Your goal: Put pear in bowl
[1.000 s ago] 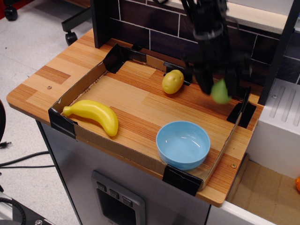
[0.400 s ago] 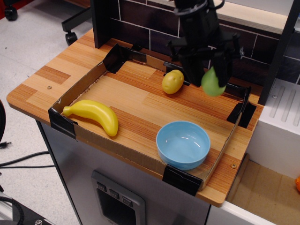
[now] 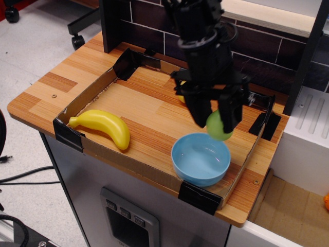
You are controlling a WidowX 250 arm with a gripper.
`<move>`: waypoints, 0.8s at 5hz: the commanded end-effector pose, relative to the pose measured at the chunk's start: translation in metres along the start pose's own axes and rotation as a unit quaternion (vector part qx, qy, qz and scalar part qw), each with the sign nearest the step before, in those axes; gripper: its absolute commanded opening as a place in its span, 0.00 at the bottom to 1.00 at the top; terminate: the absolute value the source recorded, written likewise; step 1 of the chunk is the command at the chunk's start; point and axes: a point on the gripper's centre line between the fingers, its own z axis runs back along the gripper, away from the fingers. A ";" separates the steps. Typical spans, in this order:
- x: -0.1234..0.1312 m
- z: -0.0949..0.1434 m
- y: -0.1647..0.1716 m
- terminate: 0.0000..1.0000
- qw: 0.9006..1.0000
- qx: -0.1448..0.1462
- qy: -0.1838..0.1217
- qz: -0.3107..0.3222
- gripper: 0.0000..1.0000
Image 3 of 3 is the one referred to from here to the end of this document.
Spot office chair base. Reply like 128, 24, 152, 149
67, 8, 100, 50

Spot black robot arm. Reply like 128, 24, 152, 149
162, 1, 253, 133

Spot metal frame with bolt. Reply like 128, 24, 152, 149
1, 204, 58, 246

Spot black floor cables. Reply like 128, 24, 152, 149
0, 155, 61, 186

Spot dark vertical post right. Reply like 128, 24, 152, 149
283, 0, 328, 116

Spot orange toy object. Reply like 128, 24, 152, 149
323, 193, 329, 210

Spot light blue bowl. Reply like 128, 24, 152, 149
171, 133, 231, 187

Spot white toy sink unit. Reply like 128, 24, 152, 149
227, 87, 328, 246

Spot green toy pear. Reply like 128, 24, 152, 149
206, 110, 233, 142

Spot cardboard fence with black tape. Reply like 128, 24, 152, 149
53, 49, 287, 214

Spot yellow-brown toy potato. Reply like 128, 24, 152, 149
178, 80, 186, 104

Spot black vertical post left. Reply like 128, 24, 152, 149
99, 0, 131, 53

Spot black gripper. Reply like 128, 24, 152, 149
171, 38, 256, 133

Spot toy dishwasher control panel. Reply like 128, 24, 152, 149
100, 187, 160, 246

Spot yellow toy banana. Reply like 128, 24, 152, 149
69, 110, 130, 150

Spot black caster wheel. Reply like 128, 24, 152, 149
4, 0, 20, 23

